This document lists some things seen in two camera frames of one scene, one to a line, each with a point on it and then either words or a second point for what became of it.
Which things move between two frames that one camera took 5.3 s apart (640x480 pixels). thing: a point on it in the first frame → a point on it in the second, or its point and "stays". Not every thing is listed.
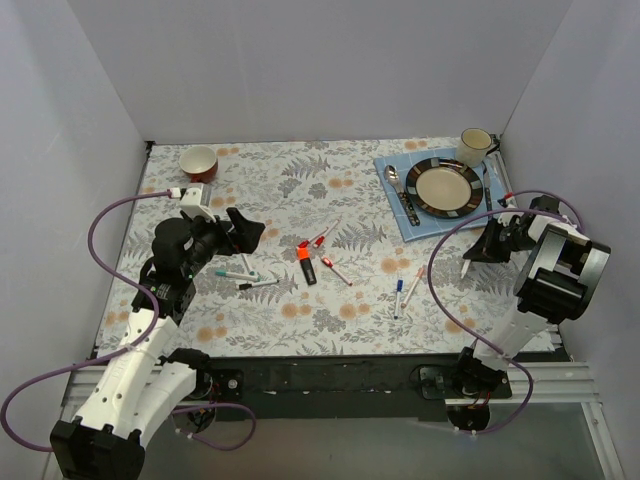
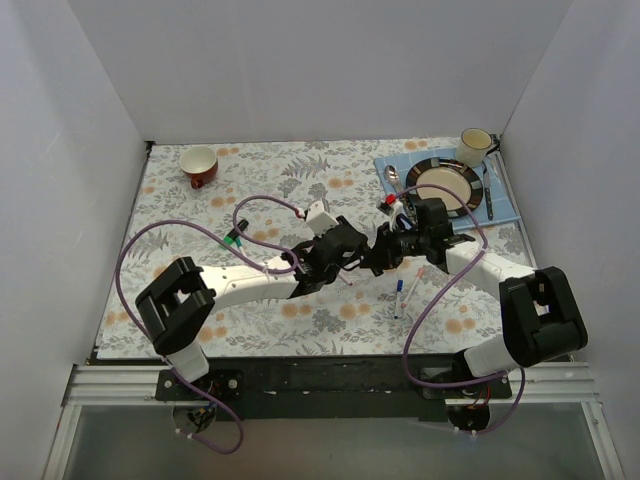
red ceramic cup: (200, 162) stays
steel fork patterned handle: (409, 209) stays
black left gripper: (226, 237) → (351, 245)
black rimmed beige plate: (444, 187) stays
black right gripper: (503, 240) → (388, 248)
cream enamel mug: (473, 145) stays
